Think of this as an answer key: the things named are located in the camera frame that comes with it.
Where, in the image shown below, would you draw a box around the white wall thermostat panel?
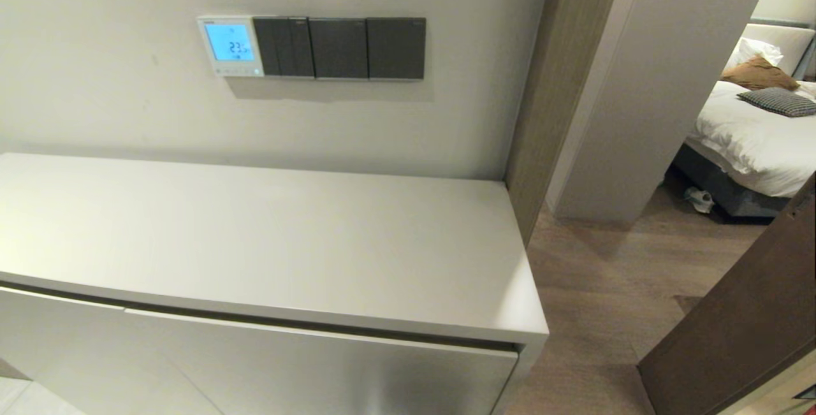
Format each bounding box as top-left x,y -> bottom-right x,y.
196,15 -> 265,78

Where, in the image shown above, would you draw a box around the beige cabinet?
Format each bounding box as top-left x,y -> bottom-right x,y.
0,152 -> 550,415

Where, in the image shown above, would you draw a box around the beige cabinet door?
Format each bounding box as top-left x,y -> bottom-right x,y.
123,309 -> 519,415
0,286 -> 224,415

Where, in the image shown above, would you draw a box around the white slippers on floor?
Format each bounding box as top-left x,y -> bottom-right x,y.
685,186 -> 715,214

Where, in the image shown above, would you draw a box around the dark grey bed base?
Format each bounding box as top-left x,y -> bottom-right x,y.
673,142 -> 791,219

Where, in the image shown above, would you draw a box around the bed with white sheets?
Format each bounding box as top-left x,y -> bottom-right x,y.
685,77 -> 816,199

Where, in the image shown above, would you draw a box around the brown pillow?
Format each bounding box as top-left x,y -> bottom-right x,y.
720,55 -> 801,92

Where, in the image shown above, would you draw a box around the brown wooden door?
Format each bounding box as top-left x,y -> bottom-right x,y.
637,173 -> 816,415

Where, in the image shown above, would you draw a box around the white pillow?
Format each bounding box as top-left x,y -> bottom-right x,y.
727,36 -> 785,68

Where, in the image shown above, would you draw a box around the checkered grey pillow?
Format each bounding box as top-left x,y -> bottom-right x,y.
738,87 -> 816,117

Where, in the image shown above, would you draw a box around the padded bed headboard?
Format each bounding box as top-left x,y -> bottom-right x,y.
743,17 -> 816,78

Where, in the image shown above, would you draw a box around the wooden door frame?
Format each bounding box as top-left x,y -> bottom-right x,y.
504,0 -> 629,247

